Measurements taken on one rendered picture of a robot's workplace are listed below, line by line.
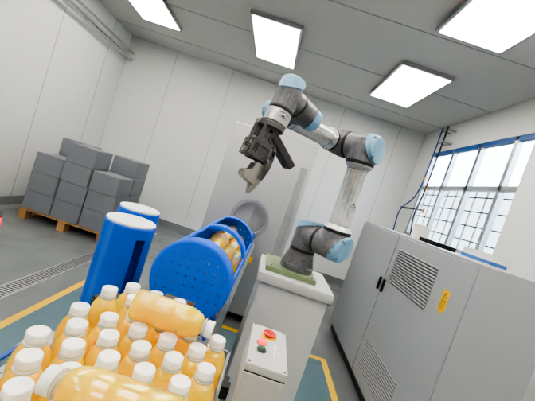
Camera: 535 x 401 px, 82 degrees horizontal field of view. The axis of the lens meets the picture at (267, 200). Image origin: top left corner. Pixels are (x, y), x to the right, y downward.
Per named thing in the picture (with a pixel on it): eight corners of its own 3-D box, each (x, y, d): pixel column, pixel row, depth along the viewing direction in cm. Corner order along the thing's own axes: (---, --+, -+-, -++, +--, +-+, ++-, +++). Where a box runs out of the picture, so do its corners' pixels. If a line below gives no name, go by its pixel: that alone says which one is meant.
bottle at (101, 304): (107, 351, 87) (126, 290, 86) (98, 367, 81) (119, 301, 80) (80, 346, 86) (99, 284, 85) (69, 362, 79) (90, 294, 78)
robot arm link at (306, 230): (301, 244, 147) (310, 217, 146) (322, 255, 138) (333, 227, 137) (284, 242, 139) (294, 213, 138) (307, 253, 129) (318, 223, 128)
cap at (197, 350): (202, 360, 67) (205, 352, 67) (185, 354, 68) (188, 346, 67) (206, 351, 71) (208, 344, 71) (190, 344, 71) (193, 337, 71)
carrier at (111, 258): (58, 375, 167) (115, 373, 181) (106, 223, 162) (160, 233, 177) (63, 344, 191) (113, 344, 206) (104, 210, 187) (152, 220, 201)
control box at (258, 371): (275, 365, 89) (286, 332, 89) (273, 417, 69) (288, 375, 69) (242, 354, 89) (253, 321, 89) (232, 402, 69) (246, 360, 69)
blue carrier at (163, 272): (244, 267, 192) (258, 223, 191) (216, 333, 105) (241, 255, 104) (201, 253, 193) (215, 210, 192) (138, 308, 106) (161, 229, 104)
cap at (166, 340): (155, 337, 70) (158, 330, 70) (171, 336, 72) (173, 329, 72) (162, 348, 67) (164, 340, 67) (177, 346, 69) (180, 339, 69)
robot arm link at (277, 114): (283, 119, 96) (297, 118, 89) (276, 133, 96) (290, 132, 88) (263, 107, 92) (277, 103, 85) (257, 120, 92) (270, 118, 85)
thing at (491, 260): (474, 260, 216) (479, 250, 215) (505, 271, 192) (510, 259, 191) (459, 255, 214) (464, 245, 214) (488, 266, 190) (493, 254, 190)
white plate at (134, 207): (138, 202, 239) (138, 204, 239) (111, 200, 213) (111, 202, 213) (167, 214, 231) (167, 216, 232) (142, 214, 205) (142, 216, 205)
